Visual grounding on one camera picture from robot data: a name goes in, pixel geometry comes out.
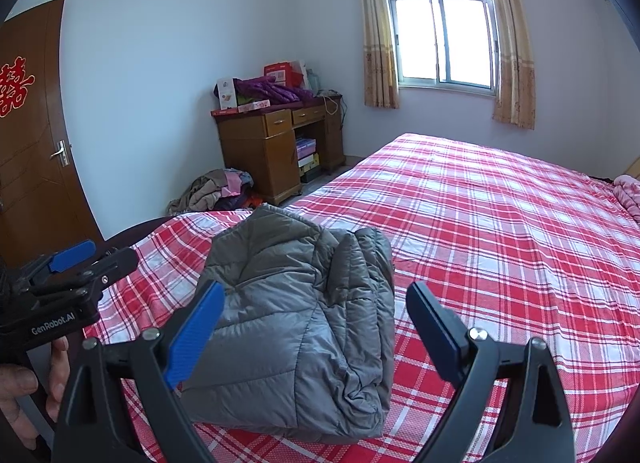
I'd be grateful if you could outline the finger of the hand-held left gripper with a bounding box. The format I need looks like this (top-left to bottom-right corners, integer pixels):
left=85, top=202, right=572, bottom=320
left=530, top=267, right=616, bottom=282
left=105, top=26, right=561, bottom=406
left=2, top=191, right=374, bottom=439
left=15, top=239, right=97, bottom=289
left=55, top=248, right=140, bottom=294

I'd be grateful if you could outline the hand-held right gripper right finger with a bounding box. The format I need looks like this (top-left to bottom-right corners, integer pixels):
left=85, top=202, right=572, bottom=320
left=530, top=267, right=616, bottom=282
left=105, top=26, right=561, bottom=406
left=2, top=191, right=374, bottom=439
left=406, top=281, right=576, bottom=463

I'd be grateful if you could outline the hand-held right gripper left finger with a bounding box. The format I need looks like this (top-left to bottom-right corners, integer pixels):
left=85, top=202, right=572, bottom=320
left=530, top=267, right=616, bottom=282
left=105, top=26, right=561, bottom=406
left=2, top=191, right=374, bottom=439
left=52, top=280, right=226, bottom=463

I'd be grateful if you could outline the grey puffer jacket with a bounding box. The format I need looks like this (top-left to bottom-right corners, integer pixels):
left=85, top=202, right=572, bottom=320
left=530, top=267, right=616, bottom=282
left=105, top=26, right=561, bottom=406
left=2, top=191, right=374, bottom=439
left=177, top=204, right=397, bottom=444

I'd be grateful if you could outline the pile of clothes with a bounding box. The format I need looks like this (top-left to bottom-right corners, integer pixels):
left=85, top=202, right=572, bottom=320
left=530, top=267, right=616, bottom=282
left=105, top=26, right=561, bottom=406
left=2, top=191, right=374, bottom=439
left=167, top=169, right=263, bottom=216

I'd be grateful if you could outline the person's left hand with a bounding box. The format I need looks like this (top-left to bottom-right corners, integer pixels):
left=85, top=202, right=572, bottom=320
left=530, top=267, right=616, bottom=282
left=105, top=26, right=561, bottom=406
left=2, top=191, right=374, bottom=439
left=0, top=335, right=71, bottom=451

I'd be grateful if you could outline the brown wooden door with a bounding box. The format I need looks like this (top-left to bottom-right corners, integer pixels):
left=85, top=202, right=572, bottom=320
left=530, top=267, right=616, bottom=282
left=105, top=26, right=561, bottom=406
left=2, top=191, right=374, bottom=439
left=0, top=0, right=103, bottom=256

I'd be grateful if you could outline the red plaid bed sheet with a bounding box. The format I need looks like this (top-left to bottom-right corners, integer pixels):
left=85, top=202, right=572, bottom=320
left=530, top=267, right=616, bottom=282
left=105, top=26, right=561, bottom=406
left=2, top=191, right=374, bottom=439
left=82, top=133, right=640, bottom=463

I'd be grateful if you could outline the red paper door decoration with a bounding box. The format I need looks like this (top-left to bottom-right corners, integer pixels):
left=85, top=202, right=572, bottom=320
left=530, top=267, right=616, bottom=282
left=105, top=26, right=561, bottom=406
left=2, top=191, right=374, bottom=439
left=0, top=58, right=36, bottom=118

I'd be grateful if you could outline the brown wooden desk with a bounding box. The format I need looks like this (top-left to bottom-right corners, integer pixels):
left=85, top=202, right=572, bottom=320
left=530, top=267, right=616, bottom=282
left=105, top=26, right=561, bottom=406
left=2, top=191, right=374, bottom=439
left=212, top=95, right=347, bottom=204

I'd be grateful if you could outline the white picture box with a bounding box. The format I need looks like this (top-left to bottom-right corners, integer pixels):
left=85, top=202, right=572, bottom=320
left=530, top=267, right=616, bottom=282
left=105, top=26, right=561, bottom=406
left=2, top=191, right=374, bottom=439
left=216, top=79, right=239, bottom=111

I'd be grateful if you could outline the flat red box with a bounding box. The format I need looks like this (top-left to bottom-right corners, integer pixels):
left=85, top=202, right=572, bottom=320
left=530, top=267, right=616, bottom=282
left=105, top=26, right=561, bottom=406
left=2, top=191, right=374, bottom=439
left=211, top=100, right=273, bottom=117

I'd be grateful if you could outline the pink quilt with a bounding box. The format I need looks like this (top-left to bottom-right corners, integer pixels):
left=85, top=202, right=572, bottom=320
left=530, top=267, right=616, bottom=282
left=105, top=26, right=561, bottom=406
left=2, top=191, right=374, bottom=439
left=612, top=174, right=640, bottom=224

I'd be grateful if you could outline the purple puffer garment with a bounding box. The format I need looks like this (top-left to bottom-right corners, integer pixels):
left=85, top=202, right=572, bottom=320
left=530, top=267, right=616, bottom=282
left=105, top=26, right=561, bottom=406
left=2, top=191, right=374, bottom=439
left=235, top=77, right=306, bottom=106

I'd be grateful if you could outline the red cardboard box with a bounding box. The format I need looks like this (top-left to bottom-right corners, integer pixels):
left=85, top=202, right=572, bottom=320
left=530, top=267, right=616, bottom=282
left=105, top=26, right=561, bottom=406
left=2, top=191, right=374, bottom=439
left=263, top=61, right=306, bottom=88

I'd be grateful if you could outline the sliding glass window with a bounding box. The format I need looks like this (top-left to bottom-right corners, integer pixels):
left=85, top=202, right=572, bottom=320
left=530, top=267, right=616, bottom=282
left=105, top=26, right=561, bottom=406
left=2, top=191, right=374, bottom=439
left=387, top=0, right=498, bottom=90

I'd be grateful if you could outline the beige patterned curtain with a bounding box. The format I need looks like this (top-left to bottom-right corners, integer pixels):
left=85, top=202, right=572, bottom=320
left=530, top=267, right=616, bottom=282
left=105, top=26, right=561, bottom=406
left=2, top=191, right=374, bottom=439
left=480, top=0, right=537, bottom=131
left=352, top=0, right=401, bottom=108

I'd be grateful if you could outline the dark bed frame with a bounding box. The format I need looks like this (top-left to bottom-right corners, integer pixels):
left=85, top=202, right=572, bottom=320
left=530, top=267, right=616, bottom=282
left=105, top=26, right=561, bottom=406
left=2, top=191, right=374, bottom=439
left=102, top=215, right=176, bottom=255

